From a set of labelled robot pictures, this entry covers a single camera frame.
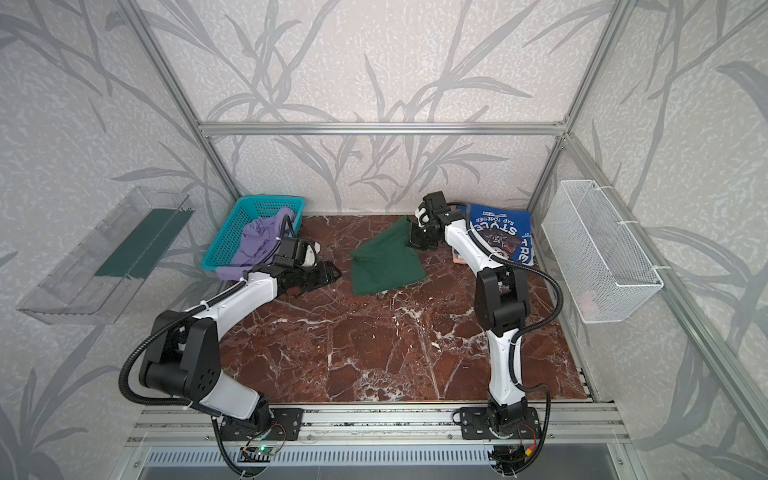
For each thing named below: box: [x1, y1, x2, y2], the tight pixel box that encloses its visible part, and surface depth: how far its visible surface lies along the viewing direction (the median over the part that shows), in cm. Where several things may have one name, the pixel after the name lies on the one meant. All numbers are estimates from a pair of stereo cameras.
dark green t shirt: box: [351, 217, 426, 296], surface depth 99 cm
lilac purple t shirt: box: [216, 208, 294, 281], surface depth 111 cm
